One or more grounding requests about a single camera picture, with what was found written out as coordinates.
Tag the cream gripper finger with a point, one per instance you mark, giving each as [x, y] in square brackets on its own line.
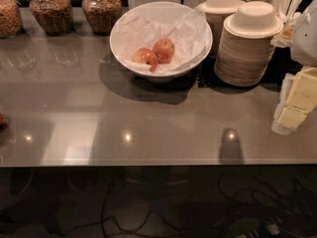
[301, 100]
[284, 91]

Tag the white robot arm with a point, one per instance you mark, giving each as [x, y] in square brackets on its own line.
[303, 44]

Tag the white bowl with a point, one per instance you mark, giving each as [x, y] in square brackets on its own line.
[158, 73]

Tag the red apple right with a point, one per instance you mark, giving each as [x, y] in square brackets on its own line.
[165, 50]

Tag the red apple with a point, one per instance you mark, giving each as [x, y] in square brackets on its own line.
[165, 50]
[146, 56]

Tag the red apple left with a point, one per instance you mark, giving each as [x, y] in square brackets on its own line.
[146, 56]

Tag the black mat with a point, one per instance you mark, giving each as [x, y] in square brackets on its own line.
[279, 66]

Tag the front stack of paper bowls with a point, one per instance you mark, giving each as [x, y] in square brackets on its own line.
[245, 49]

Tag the stack of paper bowls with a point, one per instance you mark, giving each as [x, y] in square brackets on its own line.
[245, 49]
[216, 11]

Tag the rear stack of paper bowls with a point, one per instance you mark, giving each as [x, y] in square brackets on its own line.
[216, 11]

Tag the white paper liner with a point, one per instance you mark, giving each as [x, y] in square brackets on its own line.
[145, 27]

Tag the right glass cereal jar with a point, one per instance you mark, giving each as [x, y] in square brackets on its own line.
[102, 15]

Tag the glass cereal jar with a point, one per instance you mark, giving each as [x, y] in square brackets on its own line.
[10, 19]
[102, 15]
[54, 16]

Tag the middle glass cereal jar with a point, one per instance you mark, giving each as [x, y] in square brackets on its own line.
[54, 16]

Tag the left glass cereal jar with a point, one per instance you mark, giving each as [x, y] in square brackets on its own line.
[10, 19]

